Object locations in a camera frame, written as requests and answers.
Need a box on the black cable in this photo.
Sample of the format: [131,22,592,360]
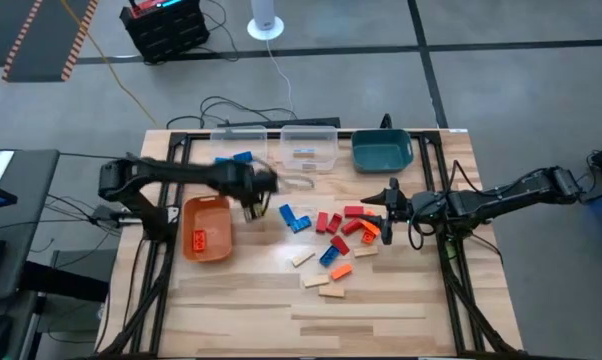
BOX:
[200,0,241,64]
[165,95,300,130]

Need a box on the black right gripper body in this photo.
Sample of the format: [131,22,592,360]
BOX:
[391,192,425,224]

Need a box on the clear plastic bin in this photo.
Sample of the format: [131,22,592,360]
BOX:
[279,125,340,174]
[209,125,269,169]

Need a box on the teal plastic bin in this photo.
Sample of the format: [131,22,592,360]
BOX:
[350,128,415,175]

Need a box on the black flat panel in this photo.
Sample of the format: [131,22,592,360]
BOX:
[19,248,110,304]

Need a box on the black aluminium table frame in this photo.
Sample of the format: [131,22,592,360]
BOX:
[98,129,522,359]

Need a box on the grey desk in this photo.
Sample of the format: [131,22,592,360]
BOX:
[0,148,61,301]

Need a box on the white cable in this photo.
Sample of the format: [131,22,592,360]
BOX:
[264,38,296,120]

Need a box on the white pole round base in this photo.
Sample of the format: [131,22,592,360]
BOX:
[246,0,286,42]

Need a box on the orange plastic bin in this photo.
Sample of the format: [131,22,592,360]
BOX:
[181,194,234,264]

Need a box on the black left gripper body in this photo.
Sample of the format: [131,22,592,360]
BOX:
[218,163,280,201]

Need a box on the black mat orange striped edge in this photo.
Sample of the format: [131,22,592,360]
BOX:
[1,0,100,83]
[0,0,43,69]

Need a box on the black equipment case red top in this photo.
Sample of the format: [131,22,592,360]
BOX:
[119,0,212,65]

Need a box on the yellow floor cable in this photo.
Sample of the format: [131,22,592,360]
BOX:
[59,0,159,128]

